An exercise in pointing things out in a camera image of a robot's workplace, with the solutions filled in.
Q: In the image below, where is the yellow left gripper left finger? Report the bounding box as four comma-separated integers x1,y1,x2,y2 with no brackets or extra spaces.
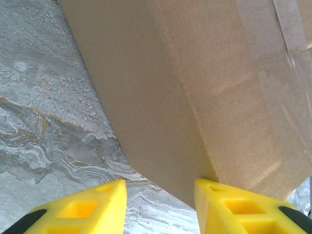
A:
0,179,128,234

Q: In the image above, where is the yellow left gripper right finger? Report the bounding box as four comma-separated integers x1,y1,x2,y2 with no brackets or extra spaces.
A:
194,178,312,234

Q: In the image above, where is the brown cardboard box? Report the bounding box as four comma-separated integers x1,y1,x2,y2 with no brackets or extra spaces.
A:
58,0,312,211

